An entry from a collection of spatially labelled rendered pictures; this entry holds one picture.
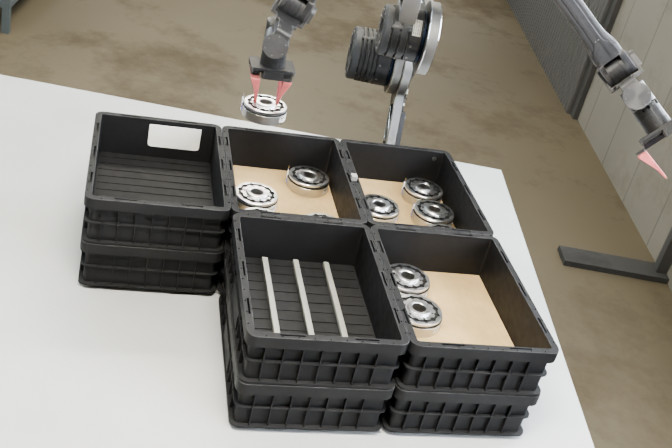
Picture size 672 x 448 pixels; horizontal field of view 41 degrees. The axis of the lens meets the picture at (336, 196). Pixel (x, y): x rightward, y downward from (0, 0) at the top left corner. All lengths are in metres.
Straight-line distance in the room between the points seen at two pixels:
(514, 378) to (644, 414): 1.59
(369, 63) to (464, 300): 1.17
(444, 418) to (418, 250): 0.40
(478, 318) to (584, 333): 1.67
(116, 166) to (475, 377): 0.99
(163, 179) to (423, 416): 0.84
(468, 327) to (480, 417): 0.20
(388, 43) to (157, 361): 1.09
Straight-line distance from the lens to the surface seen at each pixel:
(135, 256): 1.95
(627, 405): 3.34
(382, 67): 2.94
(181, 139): 2.23
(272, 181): 2.23
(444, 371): 1.71
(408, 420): 1.79
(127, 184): 2.13
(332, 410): 1.72
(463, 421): 1.83
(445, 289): 2.00
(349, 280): 1.94
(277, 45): 1.95
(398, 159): 2.34
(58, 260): 2.09
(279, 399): 1.69
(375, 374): 1.69
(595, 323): 3.68
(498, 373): 1.76
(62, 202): 2.29
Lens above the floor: 1.92
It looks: 29 degrees down
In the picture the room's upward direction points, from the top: 14 degrees clockwise
